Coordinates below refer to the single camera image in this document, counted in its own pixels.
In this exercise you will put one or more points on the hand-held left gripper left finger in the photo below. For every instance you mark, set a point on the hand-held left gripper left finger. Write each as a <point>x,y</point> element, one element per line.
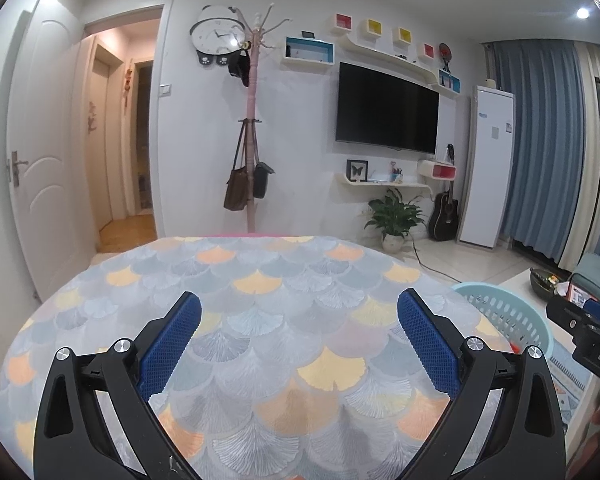
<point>172,345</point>

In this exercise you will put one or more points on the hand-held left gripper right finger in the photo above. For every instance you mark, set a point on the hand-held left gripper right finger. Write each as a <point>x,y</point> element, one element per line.
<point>430,345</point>

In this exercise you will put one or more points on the light blue plastic basket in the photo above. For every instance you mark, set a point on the light blue plastic basket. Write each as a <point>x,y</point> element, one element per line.
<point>510,310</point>

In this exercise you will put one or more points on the black shoulder bag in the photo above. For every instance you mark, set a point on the black shoulder bag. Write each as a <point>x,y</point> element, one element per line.
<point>261,180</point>

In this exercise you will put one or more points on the dark bowl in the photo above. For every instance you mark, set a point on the dark bowl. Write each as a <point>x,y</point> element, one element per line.
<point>547,282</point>

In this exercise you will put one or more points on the teal sofa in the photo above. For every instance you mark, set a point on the teal sofa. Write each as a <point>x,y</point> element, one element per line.
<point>595,270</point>

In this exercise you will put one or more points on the fan-pattern tablecloth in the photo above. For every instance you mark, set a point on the fan-pattern tablecloth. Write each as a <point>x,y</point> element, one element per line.
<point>290,300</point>

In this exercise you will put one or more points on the black acoustic guitar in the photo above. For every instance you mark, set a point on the black acoustic guitar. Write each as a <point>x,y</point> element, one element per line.
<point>444,215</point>

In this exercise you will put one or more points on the green potted plant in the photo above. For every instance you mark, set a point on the green potted plant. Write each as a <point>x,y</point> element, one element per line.
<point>392,215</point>

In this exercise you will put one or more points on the beige curtain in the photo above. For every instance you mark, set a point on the beige curtain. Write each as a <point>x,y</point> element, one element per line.
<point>589,160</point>

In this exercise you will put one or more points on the white refrigerator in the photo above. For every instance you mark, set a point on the white refrigerator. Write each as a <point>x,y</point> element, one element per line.
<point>485,170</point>

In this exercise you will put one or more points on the brown tote bag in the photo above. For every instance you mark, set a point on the brown tote bag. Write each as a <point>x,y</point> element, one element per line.
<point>236,190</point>

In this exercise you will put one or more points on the pen holder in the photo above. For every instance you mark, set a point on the pen holder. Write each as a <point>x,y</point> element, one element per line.
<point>397,174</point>

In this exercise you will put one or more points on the black flat television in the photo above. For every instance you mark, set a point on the black flat television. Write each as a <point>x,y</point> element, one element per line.
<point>385,107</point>

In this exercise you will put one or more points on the white door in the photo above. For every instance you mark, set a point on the white door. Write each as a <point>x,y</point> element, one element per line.
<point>47,135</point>

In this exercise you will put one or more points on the pink coat rack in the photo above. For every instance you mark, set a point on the pink coat rack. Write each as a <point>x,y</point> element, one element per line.
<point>251,100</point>

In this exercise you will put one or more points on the black hat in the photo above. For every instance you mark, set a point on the black hat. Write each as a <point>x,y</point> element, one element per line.
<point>240,67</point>

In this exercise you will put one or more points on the red paddle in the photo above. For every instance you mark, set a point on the red paddle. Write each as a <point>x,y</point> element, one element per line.
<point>446,52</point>

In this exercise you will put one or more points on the round ceiling light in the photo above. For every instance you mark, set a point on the round ceiling light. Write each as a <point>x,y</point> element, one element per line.
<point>583,13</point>

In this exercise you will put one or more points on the white low wall shelf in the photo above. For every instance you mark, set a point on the white low wall shelf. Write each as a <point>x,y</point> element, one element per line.
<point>380,184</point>

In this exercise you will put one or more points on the red and white wall box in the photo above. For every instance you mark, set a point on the red and white wall box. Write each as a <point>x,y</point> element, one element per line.
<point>436,171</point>

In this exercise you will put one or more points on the black butterfly picture frame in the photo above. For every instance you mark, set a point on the black butterfly picture frame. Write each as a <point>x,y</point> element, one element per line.
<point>357,170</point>

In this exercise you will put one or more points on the white light switch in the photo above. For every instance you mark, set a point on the white light switch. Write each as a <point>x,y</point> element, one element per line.
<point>164,90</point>

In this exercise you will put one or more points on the small blue wall cube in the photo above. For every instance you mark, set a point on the small blue wall cube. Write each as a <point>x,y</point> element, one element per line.
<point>449,82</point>

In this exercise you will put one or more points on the white wavy wall shelf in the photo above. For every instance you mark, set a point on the white wavy wall shelf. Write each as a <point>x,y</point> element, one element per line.
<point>405,62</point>

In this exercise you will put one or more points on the small red wall cube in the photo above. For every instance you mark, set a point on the small red wall cube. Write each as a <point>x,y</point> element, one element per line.
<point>428,50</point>

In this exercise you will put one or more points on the yellow wall cube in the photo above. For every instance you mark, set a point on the yellow wall cube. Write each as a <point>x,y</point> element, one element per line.
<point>403,36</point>
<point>374,28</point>

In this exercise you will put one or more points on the panda wall clock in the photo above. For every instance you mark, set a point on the panda wall clock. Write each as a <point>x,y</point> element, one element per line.
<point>215,35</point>

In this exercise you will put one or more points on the long blue wall box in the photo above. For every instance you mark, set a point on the long blue wall box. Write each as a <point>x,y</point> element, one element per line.
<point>310,51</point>

